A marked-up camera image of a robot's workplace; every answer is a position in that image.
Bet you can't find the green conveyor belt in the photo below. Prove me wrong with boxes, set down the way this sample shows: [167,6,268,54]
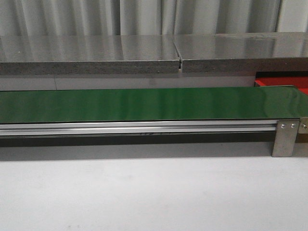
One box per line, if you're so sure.
[0,86,308,124]

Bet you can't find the grey stone countertop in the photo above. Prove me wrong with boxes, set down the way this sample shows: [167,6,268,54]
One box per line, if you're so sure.
[0,32,308,91]

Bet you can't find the red plastic tray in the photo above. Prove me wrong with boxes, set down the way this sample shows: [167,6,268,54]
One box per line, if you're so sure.
[255,77,308,95]

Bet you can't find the white pleated curtain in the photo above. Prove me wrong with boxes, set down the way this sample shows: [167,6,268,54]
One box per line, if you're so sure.
[0,0,308,36]

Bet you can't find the steel conveyor support bracket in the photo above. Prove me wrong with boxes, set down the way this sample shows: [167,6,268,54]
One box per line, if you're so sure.
[272,120,299,157]

